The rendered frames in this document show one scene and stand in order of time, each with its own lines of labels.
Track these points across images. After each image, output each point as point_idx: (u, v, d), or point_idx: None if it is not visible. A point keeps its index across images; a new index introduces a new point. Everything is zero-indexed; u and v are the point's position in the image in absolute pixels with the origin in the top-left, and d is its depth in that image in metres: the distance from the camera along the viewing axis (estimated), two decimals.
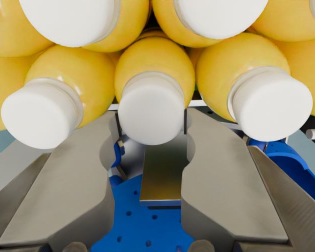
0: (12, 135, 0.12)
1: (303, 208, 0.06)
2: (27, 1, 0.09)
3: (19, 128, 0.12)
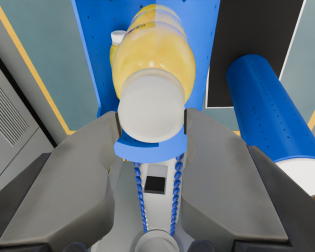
0: None
1: (303, 208, 0.06)
2: None
3: None
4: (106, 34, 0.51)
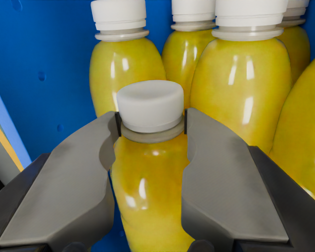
0: None
1: (303, 208, 0.06)
2: None
3: None
4: (77, 15, 0.16)
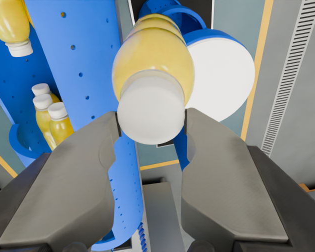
0: None
1: (303, 208, 0.06)
2: (124, 120, 0.11)
3: None
4: None
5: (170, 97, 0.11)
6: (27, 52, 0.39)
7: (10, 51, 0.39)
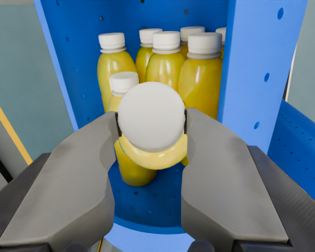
0: None
1: (303, 208, 0.06)
2: (124, 114, 0.11)
3: None
4: (91, 40, 0.32)
5: (170, 90, 0.11)
6: None
7: None
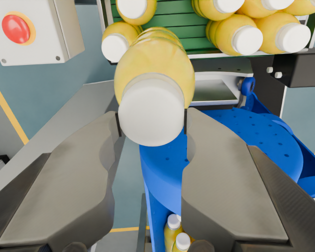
0: (124, 132, 0.12)
1: (303, 208, 0.06)
2: None
3: (133, 125, 0.12)
4: None
5: None
6: None
7: (179, 218, 0.49)
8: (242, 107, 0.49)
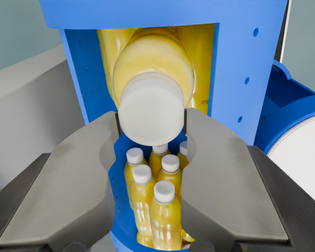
0: (124, 132, 0.12)
1: (303, 208, 0.06)
2: None
3: (133, 125, 0.12)
4: (134, 223, 0.64)
5: None
6: None
7: None
8: None
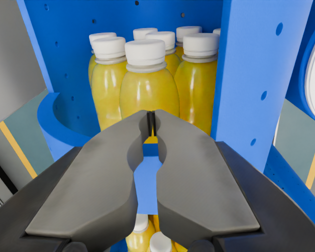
0: None
1: (269, 195, 0.06)
2: (152, 241, 0.36)
3: None
4: None
5: None
6: None
7: None
8: None
